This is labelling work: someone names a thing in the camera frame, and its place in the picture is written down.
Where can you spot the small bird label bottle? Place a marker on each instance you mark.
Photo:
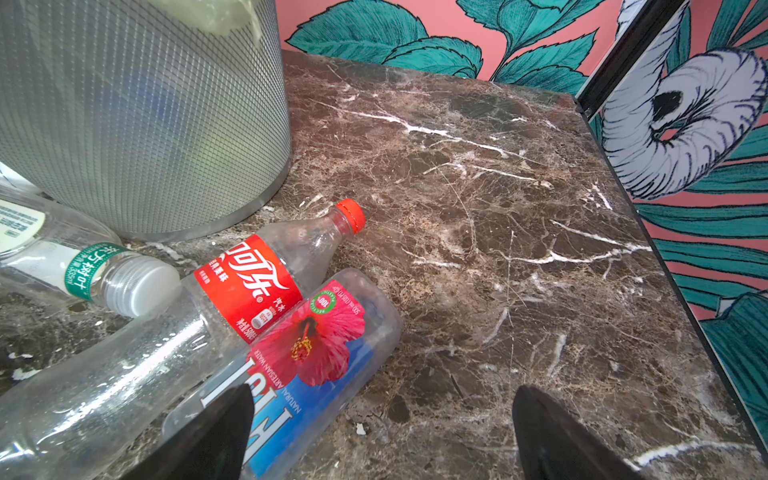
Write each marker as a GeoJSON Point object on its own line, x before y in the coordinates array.
{"type": "Point", "coordinates": [57, 255]}

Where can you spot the clear plastic bin liner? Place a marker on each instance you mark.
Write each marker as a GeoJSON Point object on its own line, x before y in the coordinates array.
{"type": "Point", "coordinates": [217, 17]}

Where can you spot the black right frame post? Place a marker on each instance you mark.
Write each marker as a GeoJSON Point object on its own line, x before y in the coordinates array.
{"type": "Point", "coordinates": [639, 23]}

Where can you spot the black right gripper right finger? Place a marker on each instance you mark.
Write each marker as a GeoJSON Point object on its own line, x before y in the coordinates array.
{"type": "Point", "coordinates": [553, 445]}

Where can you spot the pink blue Fiji bottle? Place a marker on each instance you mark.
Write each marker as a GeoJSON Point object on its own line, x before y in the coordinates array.
{"type": "Point", "coordinates": [303, 371]}

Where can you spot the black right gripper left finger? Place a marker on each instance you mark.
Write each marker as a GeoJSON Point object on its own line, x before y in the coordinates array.
{"type": "Point", "coordinates": [211, 446]}

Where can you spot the translucent grey waste bin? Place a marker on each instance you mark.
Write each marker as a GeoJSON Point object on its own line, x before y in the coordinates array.
{"type": "Point", "coordinates": [134, 116]}

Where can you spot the red cola label bottle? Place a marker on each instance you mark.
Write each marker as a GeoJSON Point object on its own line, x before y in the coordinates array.
{"type": "Point", "coordinates": [75, 419]}

